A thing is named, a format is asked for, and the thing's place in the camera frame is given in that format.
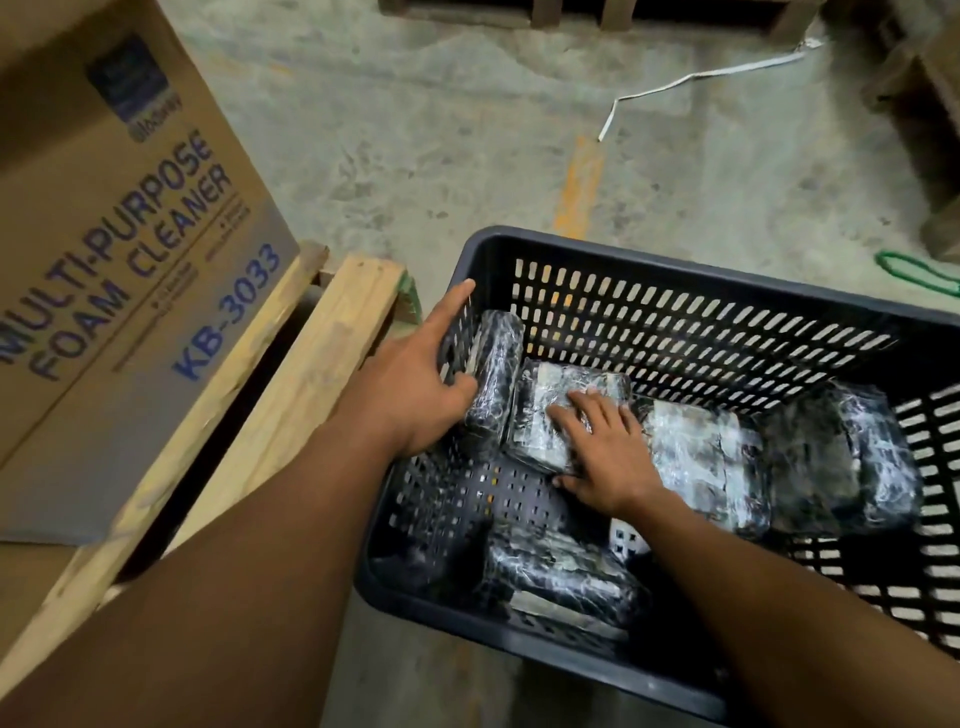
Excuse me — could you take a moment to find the person's left hand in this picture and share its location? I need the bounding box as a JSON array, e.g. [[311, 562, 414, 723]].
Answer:
[[336, 279, 480, 460]]

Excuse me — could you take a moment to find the person's right hand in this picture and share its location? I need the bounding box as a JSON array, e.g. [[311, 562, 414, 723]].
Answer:
[[546, 386, 667, 520]]

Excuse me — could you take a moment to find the black parcel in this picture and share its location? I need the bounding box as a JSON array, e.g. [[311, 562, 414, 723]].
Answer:
[[457, 309, 526, 460], [480, 517, 652, 648], [757, 381, 925, 537], [628, 396, 774, 541], [501, 358, 635, 477]]

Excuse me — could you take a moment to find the dark grey plastic crate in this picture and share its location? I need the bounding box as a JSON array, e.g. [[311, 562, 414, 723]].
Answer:
[[354, 225, 960, 726]]

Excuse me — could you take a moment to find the person's right forearm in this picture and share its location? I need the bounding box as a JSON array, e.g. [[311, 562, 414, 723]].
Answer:
[[611, 487, 960, 728]]

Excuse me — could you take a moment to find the person's left forearm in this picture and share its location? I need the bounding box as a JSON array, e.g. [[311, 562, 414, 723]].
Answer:
[[0, 416, 410, 728]]

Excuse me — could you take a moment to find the light wooden pallet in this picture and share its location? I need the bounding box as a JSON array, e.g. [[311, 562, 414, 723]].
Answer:
[[0, 240, 423, 682]]

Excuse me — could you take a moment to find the brown cardboard box blue print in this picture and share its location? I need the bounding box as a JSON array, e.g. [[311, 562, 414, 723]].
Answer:
[[0, 0, 303, 546]]

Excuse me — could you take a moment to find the dark wooden pallet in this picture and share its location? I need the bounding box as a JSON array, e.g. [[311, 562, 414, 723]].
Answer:
[[377, 0, 828, 45], [861, 0, 960, 265]]

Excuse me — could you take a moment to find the green packing strap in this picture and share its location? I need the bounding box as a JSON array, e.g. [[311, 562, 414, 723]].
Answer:
[[874, 249, 960, 299]]

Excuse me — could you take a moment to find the white packing strap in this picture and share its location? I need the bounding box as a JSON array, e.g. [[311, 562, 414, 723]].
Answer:
[[597, 36, 826, 144]]

